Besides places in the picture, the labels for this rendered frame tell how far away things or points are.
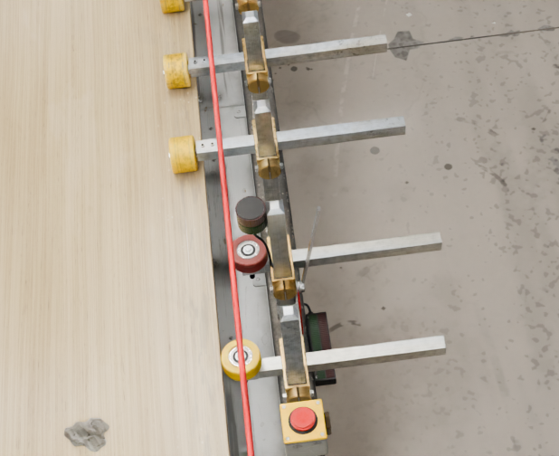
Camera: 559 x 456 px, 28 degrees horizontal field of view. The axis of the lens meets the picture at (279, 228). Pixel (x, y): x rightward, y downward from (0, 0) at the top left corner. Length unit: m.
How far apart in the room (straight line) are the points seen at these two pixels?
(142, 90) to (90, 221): 0.38
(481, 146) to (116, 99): 1.43
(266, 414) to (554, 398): 1.02
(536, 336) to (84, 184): 1.44
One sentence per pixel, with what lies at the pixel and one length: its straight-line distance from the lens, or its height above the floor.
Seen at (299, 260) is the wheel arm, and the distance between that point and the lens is 2.44.
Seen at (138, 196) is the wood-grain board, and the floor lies 0.90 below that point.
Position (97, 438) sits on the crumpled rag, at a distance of 2.24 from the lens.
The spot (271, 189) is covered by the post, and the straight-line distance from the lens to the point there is 2.56.
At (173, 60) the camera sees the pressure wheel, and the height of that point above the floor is 0.98.
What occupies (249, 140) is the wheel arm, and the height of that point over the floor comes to 0.96.
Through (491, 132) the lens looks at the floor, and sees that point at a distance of 3.76.
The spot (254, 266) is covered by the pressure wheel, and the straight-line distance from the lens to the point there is 2.39.
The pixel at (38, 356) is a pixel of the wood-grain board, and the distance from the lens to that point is 2.37.
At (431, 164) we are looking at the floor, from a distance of 3.67.
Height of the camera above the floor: 2.91
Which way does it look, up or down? 56 degrees down
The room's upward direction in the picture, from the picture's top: 7 degrees counter-clockwise
